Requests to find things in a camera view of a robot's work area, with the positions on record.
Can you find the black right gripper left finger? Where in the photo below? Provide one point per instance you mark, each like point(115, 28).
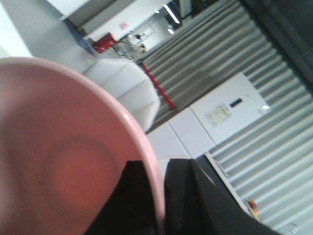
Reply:
point(130, 209)

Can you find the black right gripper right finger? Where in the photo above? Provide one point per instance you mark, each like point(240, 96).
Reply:
point(194, 205)

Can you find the pink bowl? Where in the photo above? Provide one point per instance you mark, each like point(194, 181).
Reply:
point(64, 143)

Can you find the grey kitchen counter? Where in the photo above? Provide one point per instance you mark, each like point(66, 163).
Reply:
point(215, 173)

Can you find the fruit plate on counter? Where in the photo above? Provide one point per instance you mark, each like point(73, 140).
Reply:
point(252, 207)

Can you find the white refrigerator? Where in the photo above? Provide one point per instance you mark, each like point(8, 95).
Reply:
point(211, 120)

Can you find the grey corrugated curtain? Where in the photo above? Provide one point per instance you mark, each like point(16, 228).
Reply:
point(271, 160)

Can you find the left beige chair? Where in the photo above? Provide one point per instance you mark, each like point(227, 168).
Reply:
point(130, 85)

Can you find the red trash bin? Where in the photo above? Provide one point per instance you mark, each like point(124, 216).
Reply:
point(104, 43)

